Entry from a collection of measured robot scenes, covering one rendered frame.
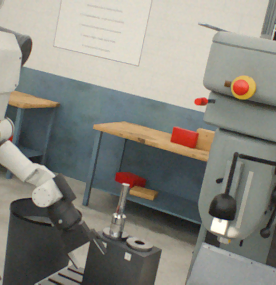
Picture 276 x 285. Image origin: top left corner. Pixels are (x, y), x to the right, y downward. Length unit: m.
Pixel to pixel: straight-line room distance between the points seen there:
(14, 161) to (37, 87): 5.33
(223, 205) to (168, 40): 4.88
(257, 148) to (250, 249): 0.64
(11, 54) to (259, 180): 0.77
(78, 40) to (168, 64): 1.21
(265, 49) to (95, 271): 0.96
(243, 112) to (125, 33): 5.02
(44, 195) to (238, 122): 0.63
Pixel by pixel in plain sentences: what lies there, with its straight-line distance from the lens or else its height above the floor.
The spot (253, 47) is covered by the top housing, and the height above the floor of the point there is 1.86.
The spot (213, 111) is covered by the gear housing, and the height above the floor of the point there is 1.67.
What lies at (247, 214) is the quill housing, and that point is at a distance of 1.61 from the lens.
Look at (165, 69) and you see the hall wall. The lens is 6.26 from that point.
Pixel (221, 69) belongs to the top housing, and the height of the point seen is 1.79.
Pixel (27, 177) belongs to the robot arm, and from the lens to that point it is 1.78.
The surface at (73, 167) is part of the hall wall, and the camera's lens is 6.85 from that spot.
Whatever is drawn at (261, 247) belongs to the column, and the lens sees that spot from 2.11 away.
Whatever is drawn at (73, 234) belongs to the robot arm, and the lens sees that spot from 1.77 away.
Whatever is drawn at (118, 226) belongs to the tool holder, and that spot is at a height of 1.19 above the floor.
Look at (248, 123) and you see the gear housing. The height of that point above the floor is 1.66.
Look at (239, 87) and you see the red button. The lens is 1.39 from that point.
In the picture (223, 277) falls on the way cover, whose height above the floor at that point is 1.04.
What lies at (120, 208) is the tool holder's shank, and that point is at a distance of 1.89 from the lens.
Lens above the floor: 1.82
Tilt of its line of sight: 10 degrees down
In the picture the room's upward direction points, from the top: 12 degrees clockwise
